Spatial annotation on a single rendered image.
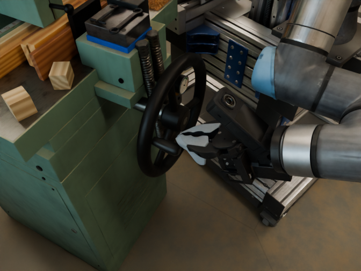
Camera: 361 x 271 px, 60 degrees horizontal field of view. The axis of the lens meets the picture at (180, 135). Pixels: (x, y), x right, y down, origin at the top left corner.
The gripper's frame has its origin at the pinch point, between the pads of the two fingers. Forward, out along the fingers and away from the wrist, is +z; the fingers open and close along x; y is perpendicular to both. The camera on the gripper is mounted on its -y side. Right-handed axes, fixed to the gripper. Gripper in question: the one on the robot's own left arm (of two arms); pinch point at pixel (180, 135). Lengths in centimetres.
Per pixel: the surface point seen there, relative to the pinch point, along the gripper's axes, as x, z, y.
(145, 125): -2.8, 4.1, -4.6
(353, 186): 80, -3, 100
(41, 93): -6.6, 23.5, -15.7
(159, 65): 13.5, 10.5, -8.4
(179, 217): 23, 54, 70
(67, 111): -5.4, 21.0, -10.3
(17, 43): -0.4, 31.8, -24.9
